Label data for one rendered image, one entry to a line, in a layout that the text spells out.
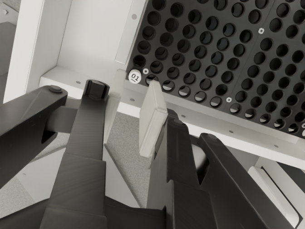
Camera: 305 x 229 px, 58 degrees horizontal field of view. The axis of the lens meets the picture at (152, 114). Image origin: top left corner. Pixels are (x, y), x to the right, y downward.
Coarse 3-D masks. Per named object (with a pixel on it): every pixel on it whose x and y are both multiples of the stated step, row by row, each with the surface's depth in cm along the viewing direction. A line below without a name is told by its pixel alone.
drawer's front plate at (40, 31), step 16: (32, 0) 22; (48, 0) 23; (64, 0) 28; (32, 16) 23; (48, 16) 25; (64, 16) 30; (16, 32) 23; (32, 32) 23; (48, 32) 26; (16, 48) 24; (32, 48) 24; (48, 48) 28; (16, 64) 24; (32, 64) 24; (48, 64) 30; (16, 80) 24; (32, 80) 26; (16, 96) 25
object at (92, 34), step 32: (96, 0) 31; (128, 0) 31; (64, 32) 32; (96, 32) 32; (64, 64) 33; (96, 64) 33; (128, 96) 32; (192, 128) 31; (224, 128) 33; (256, 128) 37; (288, 160) 33
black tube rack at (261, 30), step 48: (192, 0) 25; (240, 0) 26; (288, 0) 29; (144, 48) 30; (192, 48) 27; (240, 48) 30; (288, 48) 27; (192, 96) 29; (240, 96) 32; (288, 96) 29
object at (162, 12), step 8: (152, 0) 25; (168, 0) 25; (152, 8) 25; (144, 16) 26; (160, 16) 26; (144, 24) 26; (160, 24) 26; (136, 40) 26; (144, 40) 26; (152, 40) 26; (136, 48) 27; (152, 48) 27; (144, 56) 27; (128, 64) 27; (144, 64) 27; (128, 72) 27
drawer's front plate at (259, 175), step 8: (256, 168) 40; (256, 176) 39; (264, 176) 39; (264, 184) 37; (272, 184) 37; (272, 192) 35; (280, 192) 36; (272, 200) 34; (280, 200) 34; (280, 208) 33; (288, 208) 32; (288, 216) 31; (296, 216) 32; (296, 224) 32
